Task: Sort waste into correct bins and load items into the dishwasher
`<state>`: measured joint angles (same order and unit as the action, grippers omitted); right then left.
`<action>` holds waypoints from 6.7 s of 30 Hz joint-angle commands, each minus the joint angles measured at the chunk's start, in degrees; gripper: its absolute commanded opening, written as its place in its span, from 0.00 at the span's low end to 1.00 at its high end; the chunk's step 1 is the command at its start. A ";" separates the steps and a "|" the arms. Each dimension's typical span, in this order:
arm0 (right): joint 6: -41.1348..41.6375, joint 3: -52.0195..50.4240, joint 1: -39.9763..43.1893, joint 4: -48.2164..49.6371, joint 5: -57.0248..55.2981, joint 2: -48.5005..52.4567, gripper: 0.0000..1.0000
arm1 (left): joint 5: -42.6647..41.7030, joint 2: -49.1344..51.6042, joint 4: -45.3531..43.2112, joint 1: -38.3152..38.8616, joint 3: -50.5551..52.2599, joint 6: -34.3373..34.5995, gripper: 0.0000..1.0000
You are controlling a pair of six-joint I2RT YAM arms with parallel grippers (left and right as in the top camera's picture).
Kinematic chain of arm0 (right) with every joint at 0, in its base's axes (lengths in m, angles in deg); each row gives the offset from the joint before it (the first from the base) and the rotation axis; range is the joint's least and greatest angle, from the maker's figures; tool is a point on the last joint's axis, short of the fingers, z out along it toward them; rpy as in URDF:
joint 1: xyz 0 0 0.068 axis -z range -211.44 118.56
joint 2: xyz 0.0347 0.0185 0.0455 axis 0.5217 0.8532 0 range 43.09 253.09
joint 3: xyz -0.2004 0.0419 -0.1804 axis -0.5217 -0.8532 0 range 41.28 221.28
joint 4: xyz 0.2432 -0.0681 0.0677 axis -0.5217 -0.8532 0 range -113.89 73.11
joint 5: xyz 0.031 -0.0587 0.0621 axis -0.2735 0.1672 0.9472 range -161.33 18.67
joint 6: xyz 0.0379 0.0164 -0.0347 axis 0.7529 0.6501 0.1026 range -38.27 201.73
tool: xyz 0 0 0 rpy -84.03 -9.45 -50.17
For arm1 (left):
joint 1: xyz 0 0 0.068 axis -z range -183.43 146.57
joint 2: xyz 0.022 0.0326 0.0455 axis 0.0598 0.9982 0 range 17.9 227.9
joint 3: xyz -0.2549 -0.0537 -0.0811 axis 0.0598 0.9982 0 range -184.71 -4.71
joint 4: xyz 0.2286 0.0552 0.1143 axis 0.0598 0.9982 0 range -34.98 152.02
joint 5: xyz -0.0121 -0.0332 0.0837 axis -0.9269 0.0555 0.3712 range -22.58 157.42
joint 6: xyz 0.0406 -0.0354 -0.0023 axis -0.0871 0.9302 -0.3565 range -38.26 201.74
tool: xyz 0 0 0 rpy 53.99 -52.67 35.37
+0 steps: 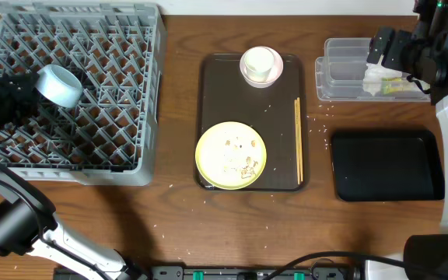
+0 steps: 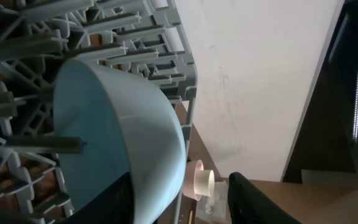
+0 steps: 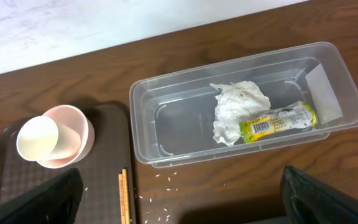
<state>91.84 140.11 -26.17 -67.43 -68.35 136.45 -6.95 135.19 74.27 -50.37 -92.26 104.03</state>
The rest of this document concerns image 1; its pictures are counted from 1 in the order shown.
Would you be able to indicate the dark brown serving tray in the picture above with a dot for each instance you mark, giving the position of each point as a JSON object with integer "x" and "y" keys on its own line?
{"x": 224, "y": 95}

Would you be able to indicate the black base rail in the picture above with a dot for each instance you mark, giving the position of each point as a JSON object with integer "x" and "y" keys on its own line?
{"x": 319, "y": 271}

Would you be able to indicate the light blue bowl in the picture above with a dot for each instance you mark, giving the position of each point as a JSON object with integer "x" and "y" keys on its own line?
{"x": 59, "y": 85}

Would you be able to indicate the clear plastic bin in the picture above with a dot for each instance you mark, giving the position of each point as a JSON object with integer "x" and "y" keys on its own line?
{"x": 340, "y": 72}

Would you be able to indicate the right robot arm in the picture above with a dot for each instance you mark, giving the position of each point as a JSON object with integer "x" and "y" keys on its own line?
{"x": 426, "y": 256}

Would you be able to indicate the green snack wrapper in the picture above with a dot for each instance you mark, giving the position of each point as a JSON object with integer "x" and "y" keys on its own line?
{"x": 396, "y": 85}

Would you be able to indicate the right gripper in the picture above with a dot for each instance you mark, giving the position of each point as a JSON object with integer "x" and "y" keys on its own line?
{"x": 391, "y": 53}

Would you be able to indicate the cream plastic cup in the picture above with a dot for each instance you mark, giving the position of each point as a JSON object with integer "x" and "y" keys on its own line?
{"x": 258, "y": 63}

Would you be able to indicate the grey plastic dish rack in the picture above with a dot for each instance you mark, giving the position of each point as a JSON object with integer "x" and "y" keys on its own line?
{"x": 116, "y": 50}

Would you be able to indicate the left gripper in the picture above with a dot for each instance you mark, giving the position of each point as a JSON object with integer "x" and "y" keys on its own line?
{"x": 18, "y": 95}

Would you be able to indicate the white tissue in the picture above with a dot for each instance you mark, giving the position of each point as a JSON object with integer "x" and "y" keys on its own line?
{"x": 375, "y": 75}

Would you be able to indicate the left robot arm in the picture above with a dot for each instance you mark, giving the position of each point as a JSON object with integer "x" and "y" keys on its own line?
{"x": 29, "y": 224}

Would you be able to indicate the black tray bin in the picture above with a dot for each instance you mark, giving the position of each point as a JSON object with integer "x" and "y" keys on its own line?
{"x": 387, "y": 165}

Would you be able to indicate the yellow plate with crumbs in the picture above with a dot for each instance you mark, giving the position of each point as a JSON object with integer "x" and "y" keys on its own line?
{"x": 230, "y": 155}

